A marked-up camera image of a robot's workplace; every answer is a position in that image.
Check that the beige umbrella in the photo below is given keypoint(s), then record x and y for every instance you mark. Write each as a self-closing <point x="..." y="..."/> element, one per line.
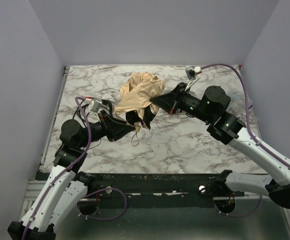
<point x="135" y="105"/>

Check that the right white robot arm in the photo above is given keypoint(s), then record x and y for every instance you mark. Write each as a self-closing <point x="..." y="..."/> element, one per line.
<point x="228" y="129"/>

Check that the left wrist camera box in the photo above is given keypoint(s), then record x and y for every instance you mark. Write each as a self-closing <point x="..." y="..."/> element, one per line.
<point x="95" y="105"/>

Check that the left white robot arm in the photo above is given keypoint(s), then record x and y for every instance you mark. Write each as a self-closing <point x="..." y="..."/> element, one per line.
<point x="66" y="185"/>

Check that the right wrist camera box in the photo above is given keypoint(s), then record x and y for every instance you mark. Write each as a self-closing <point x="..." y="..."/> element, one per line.
<point x="192" y="73"/>

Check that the clear plastic screw box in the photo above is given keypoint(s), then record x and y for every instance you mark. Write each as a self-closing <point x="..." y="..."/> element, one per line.
<point x="237" y="105"/>

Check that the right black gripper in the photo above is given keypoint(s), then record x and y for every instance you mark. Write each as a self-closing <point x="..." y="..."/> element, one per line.
<point x="178" y="98"/>

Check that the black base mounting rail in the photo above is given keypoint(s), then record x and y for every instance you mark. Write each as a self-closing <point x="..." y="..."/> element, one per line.
<point x="143" y="191"/>

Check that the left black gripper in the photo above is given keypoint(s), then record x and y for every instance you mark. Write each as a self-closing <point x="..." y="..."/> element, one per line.
<point x="107" y="125"/>

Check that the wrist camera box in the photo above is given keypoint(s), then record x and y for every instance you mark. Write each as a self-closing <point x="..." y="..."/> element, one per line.
<point x="192" y="73"/>
<point x="95" y="105"/>

